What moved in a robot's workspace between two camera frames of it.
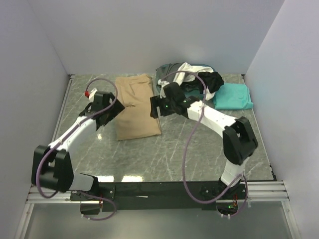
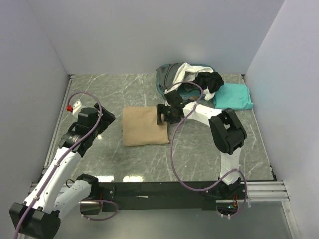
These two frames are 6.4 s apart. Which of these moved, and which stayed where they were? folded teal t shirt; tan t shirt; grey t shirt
Moved: tan t shirt
Stayed: folded teal t shirt; grey t shirt
